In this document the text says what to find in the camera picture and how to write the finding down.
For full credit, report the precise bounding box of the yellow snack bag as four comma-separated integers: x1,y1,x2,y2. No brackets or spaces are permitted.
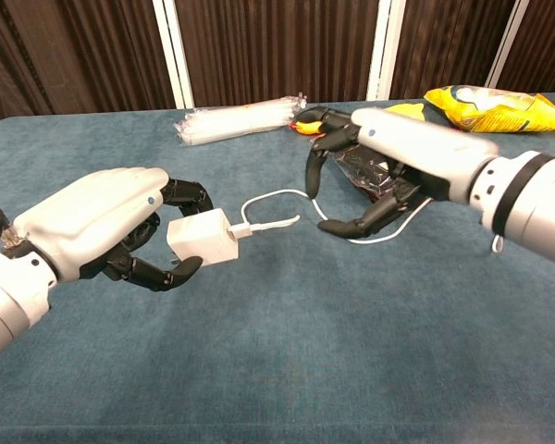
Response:
424,85,555,134

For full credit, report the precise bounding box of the clear bag of black gloves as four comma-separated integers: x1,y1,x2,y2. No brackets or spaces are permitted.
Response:
326,145,408,195

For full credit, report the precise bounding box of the white usb cable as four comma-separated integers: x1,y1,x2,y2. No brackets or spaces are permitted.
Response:
226,188,505,254

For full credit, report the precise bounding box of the pack of clear straws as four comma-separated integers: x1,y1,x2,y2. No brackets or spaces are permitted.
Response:
173,92,309,148

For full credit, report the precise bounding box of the white charger block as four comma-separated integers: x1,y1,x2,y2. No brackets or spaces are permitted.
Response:
166,207,240,269

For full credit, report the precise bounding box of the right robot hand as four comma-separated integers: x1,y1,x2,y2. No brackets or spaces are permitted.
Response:
299,105,499,238

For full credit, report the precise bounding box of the yellow rubber chicken toy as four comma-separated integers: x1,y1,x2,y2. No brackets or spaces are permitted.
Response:
290,102,426,139

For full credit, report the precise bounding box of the dark brown curtain panel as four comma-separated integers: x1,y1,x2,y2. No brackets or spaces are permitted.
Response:
175,0,379,108
390,0,517,101
0,0,175,129
497,0,555,93

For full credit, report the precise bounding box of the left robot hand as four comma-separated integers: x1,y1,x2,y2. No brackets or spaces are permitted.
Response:
11,166,216,292

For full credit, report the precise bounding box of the teal table cloth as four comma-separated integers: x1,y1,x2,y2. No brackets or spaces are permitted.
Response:
0,92,555,444

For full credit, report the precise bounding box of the white partition post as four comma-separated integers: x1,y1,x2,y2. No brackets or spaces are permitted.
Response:
485,0,531,89
366,0,406,102
152,0,194,110

